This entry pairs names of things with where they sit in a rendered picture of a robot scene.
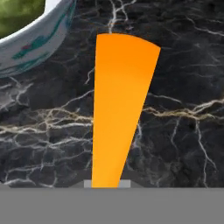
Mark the green salad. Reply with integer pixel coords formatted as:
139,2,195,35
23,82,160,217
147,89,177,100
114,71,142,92
0,0,46,39

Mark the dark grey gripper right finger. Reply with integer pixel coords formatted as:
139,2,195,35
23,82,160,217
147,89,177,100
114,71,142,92
118,171,144,189

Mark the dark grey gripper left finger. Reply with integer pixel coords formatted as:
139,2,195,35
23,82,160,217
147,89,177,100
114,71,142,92
69,171,93,189

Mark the orange cheese wedge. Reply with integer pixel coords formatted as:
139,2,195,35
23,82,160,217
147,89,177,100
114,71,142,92
91,32,162,189

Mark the white bowl with green pattern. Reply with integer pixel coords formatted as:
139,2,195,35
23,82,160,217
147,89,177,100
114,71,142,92
0,0,78,80

